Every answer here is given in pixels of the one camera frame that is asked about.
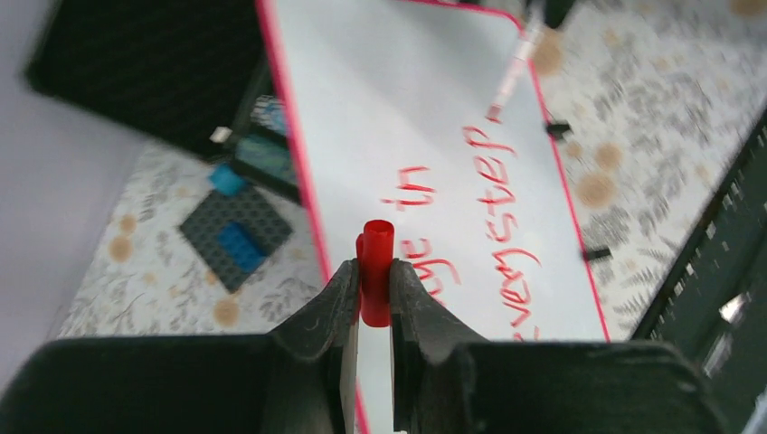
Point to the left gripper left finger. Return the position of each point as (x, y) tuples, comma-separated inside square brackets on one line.
[(313, 365)]

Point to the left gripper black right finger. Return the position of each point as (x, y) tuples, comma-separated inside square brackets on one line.
[(428, 391)]

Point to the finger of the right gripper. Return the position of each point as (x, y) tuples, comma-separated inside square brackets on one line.
[(554, 13)]

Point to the red marker cap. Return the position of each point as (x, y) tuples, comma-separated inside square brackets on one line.
[(374, 251)]

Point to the white red marker pen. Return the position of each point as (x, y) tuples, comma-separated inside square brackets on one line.
[(531, 37)]

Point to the pink framed whiteboard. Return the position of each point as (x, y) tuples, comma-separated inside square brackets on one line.
[(386, 105)]

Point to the black whiteboard clip upper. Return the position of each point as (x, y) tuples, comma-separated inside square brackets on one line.
[(557, 130)]

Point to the black whiteboard clip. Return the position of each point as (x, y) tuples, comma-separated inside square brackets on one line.
[(596, 253), (557, 130)]

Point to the black whiteboard clip lower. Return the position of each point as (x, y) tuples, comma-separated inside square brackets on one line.
[(596, 253)]

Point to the blue lego brick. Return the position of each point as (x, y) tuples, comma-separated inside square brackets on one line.
[(239, 245)]

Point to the dark grey lego baseplate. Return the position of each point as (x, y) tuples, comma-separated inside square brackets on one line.
[(251, 210)]

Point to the light blue round brick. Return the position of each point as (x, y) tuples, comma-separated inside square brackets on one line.
[(225, 181)]

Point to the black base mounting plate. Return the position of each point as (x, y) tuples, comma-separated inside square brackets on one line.
[(712, 304)]

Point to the black poker chip case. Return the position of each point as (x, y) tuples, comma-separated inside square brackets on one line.
[(186, 72)]

